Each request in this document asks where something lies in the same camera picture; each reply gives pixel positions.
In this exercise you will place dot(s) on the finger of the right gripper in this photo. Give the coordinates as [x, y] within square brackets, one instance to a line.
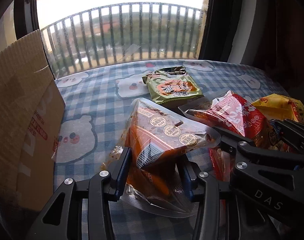
[235, 144]
[291, 133]

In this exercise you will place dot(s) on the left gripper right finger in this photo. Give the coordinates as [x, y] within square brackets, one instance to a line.
[203, 188]

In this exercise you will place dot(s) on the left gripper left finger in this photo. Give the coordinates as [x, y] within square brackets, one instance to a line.
[61, 217]

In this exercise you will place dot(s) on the red spicy strips packet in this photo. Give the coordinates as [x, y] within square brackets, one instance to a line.
[228, 110]

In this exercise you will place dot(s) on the orange clear snack packet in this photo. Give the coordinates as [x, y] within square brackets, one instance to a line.
[157, 137]

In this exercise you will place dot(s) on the yellow honey butter chip bag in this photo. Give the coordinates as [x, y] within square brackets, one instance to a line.
[280, 107]

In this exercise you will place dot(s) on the dark red curtain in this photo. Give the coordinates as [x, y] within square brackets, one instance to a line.
[281, 49]

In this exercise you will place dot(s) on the green snack packet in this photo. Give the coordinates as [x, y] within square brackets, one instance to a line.
[171, 86]

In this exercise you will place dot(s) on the brown cardboard box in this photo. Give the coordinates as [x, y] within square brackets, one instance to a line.
[31, 110]

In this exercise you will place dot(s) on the blue checkered tablecloth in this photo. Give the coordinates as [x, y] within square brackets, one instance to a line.
[97, 105]

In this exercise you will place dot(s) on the metal balcony railing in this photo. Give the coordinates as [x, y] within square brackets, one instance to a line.
[123, 32]

